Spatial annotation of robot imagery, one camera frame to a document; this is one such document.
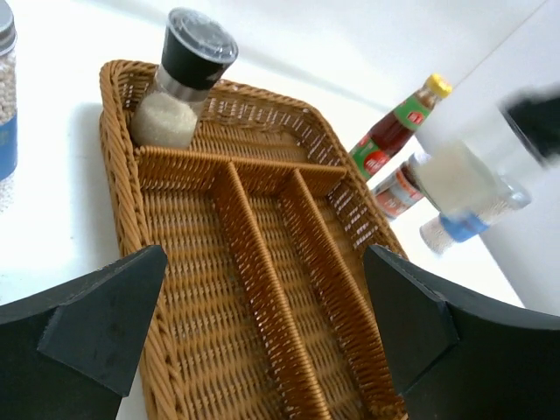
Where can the black-top salt grinder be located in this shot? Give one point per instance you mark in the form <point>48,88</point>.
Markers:
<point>509,144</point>

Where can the right tall blue-label shaker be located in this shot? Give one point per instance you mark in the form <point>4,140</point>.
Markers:
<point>443,232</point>

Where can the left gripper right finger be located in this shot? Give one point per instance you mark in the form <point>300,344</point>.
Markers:
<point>454,353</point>

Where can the tall blue-label shaker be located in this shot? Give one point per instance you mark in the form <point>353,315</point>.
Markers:
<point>443,232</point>
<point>9,106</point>

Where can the left tall blue-label shaker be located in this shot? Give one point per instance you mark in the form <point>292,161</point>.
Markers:
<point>9,106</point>

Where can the right spice jar white lid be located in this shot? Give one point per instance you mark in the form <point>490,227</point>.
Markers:
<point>399,191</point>

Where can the brown wicker divided basket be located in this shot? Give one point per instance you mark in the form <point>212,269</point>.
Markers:
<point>264,312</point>

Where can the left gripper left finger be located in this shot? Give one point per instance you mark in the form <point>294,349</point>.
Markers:
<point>72,351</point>

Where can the red sauce bottle yellow cap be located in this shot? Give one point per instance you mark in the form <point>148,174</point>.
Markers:
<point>389,135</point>

